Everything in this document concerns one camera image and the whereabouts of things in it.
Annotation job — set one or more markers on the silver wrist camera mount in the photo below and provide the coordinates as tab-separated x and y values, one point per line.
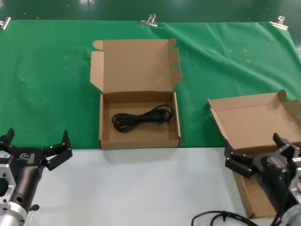
7	169
297	181

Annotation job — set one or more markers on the silver binder clip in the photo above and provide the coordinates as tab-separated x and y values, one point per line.
5	23
279	24
149	22

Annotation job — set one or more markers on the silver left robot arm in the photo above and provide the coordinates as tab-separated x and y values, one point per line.
11	215

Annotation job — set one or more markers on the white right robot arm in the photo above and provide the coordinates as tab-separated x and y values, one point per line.
294	216

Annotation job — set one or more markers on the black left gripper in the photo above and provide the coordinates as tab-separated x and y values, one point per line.
26	169

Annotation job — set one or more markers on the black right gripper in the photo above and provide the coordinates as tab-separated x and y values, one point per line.
275	174

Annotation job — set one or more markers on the green table cloth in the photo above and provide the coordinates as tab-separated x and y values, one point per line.
47	94

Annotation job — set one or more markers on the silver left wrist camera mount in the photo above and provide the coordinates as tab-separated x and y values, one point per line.
7	169

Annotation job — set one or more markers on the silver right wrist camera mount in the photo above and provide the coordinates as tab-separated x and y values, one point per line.
297	181

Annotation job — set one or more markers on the open cardboard box with hole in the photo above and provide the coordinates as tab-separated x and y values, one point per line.
138	68

